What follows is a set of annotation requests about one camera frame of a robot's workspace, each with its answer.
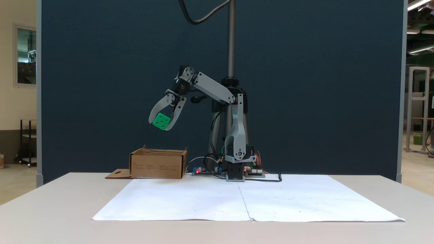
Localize white paper sheet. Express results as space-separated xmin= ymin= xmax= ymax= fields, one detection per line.
xmin=237 ymin=174 xmax=406 ymax=223
xmin=92 ymin=178 xmax=252 ymax=222

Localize light grey cable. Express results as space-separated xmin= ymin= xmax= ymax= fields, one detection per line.
xmin=186 ymin=156 xmax=212 ymax=173

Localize dark shelf cart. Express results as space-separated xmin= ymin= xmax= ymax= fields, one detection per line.
xmin=15 ymin=119 xmax=37 ymax=168

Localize green dice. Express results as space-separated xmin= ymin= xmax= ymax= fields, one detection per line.
xmin=152 ymin=113 xmax=171 ymax=131

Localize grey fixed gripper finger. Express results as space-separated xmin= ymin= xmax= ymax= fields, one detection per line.
xmin=165 ymin=96 xmax=188 ymax=131

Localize aluminium profile frame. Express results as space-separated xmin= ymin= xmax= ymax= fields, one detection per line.
xmin=406 ymin=66 xmax=430 ymax=154

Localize threaded metal stand pole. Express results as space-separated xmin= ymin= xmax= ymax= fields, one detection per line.
xmin=226 ymin=0 xmax=236 ymax=78

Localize framed wall window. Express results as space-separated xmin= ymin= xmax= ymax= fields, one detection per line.
xmin=14 ymin=24 xmax=37 ymax=88

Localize brown cardboard box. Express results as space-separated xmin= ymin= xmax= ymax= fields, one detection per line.
xmin=105 ymin=145 xmax=188 ymax=180

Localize thin black motor wire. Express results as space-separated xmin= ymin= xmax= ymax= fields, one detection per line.
xmin=209 ymin=110 xmax=227 ymax=161

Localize motor driver circuit board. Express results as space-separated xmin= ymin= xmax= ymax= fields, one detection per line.
xmin=244 ymin=167 xmax=266 ymax=178

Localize dark blue partition panel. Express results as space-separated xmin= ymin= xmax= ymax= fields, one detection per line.
xmin=36 ymin=0 xmax=408 ymax=188

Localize black power cable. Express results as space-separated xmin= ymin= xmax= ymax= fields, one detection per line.
xmin=196 ymin=171 xmax=283 ymax=183

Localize blue power circuit board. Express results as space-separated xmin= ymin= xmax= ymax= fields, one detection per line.
xmin=192 ymin=165 xmax=225 ymax=177

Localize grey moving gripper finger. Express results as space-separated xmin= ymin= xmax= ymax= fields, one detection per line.
xmin=148 ymin=90 xmax=177 ymax=125

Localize thick black camera cable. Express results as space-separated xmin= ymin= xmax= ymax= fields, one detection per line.
xmin=178 ymin=0 xmax=232 ymax=25

